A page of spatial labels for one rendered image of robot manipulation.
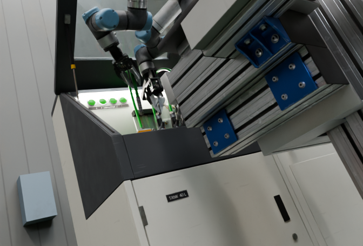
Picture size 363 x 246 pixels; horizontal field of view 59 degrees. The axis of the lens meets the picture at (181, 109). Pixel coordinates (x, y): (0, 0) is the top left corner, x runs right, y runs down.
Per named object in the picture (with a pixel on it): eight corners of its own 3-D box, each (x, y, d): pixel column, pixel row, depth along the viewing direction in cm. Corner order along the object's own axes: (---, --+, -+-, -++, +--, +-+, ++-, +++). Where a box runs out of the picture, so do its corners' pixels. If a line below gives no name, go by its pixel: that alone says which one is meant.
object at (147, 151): (134, 178, 105) (122, 134, 111) (130, 182, 109) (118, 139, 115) (267, 149, 138) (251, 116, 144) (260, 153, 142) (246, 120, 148)
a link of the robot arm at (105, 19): (128, 7, 118) (118, 12, 127) (98, 6, 112) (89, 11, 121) (129, 30, 119) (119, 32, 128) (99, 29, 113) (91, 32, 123)
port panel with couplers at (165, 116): (173, 145, 179) (156, 97, 191) (170, 147, 182) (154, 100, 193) (192, 141, 186) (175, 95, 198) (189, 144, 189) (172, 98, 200)
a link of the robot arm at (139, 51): (143, 40, 159) (129, 48, 161) (149, 58, 155) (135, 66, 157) (151, 46, 166) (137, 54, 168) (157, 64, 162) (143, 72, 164)
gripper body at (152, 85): (152, 88, 148) (145, 67, 152) (146, 98, 154) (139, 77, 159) (167, 87, 152) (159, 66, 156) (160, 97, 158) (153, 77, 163)
